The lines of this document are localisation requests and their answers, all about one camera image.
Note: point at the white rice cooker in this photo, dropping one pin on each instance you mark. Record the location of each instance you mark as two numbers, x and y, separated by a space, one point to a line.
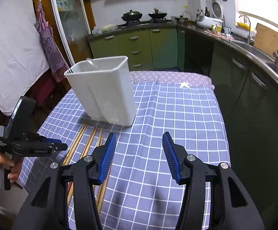
208 21

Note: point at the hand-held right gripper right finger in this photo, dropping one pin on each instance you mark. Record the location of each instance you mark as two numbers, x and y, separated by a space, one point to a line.
171 158

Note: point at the white plastic utensil holder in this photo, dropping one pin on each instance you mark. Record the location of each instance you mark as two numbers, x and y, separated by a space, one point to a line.
105 91

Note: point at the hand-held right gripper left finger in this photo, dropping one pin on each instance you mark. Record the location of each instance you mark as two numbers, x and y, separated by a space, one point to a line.
107 158

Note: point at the dark green sink cabinet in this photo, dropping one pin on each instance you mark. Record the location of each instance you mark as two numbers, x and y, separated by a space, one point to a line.
249 105

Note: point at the light green kitchen cabinet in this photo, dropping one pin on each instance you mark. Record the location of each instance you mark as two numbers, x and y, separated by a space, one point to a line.
162 48

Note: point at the purple plaid apron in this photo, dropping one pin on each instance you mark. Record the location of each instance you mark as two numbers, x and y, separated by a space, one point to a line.
50 50

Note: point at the dark red wooden chair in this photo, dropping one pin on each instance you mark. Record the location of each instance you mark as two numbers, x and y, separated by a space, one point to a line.
45 91

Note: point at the glass sliding door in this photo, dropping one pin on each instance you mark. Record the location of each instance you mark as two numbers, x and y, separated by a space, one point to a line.
69 21

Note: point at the gas stove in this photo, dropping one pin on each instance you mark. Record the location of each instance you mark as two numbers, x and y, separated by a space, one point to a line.
146 23

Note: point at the white hanging sheet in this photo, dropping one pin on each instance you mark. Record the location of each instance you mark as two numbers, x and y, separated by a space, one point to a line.
12 48

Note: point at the small steel faucet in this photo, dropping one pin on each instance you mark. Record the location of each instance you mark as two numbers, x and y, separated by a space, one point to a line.
248 28

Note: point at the black open wok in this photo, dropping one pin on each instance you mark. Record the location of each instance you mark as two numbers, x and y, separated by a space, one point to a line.
157 15

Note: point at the wooden cutting board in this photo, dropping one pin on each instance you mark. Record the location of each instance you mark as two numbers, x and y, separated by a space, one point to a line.
269 40

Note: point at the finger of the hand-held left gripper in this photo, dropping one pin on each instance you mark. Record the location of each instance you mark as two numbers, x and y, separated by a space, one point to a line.
49 140
60 147

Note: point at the dark sauce bottle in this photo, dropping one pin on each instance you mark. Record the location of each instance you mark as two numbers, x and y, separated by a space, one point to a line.
207 12

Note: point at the steel sink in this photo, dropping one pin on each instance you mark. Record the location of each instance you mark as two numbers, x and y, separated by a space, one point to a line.
260 52

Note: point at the pink star-print cloth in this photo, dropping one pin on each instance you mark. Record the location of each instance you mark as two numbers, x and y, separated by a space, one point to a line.
167 77

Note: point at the yellow sponge holder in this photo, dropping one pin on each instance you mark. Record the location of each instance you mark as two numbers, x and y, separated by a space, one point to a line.
245 25

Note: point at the black wok with lid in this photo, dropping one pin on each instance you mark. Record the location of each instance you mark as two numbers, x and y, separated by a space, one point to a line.
131 16

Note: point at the blue checked tablecloth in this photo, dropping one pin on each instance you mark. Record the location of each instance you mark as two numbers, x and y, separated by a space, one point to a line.
172 110

